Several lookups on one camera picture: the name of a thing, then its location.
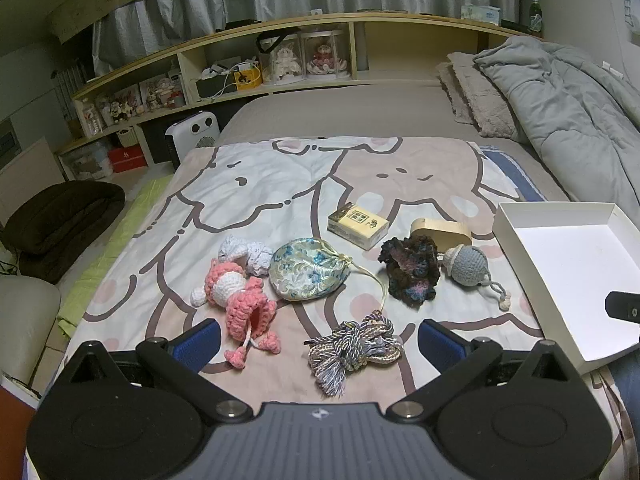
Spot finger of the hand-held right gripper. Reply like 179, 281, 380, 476
604, 290, 640, 322

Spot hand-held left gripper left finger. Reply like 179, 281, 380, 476
64, 317, 254, 419

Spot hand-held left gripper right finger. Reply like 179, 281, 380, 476
392, 318, 589, 419

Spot pink crochet doll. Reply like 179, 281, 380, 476
190, 257, 283, 371

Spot white shallow box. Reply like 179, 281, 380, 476
492, 201, 640, 376

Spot grey crochet acorn ball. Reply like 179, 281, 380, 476
442, 243, 512, 311

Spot dark crochet scrunchie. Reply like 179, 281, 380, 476
377, 236, 441, 303

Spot grey braided rope bundle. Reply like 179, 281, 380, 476
302, 312, 405, 401

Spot white crochet piece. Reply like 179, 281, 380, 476
218, 236, 274, 277

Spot blue floral brocade pouch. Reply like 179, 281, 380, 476
268, 237, 389, 317

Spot oval wooden box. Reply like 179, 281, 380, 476
410, 217, 472, 256

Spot yellow cardboard box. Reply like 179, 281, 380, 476
327, 202, 390, 251

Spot grey seat cushion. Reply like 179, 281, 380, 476
0, 275, 62, 387

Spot dark brown cushion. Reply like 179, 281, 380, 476
2, 181, 126, 284

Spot cartoon printed blanket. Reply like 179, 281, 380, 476
57, 135, 638, 480

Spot red box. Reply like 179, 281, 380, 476
109, 146, 149, 174

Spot orange board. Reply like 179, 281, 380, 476
0, 374, 42, 480

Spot grey comforter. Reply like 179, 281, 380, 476
472, 36, 640, 226

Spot white space heater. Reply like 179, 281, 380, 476
165, 112, 221, 169

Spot clear storage bin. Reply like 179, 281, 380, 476
60, 142, 114, 181

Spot white cabinet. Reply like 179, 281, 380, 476
0, 136, 67, 227

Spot fuzzy beige pillow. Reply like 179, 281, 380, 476
436, 62, 476, 126
447, 52, 527, 144

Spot clear plastic bottle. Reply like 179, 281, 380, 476
82, 98, 101, 136

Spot figurine picture box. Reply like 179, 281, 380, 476
106, 85, 141, 124
140, 74, 184, 111

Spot bed with taupe sheet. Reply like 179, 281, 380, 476
217, 80, 571, 202

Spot black storage box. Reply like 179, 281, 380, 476
195, 76, 239, 100

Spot yellow container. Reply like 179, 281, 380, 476
234, 62, 262, 92

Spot white printed cushion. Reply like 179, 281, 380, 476
597, 0, 640, 82

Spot white doll display case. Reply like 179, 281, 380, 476
270, 35, 306, 85

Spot pink doll display case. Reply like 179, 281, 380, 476
301, 30, 351, 80

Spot tissue box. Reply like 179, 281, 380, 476
461, 4, 502, 26

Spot wooden headboard shelf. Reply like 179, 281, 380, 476
55, 12, 546, 182

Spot white charger cables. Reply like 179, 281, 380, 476
202, 59, 252, 80

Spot black strap handle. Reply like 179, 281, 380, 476
255, 27, 302, 56

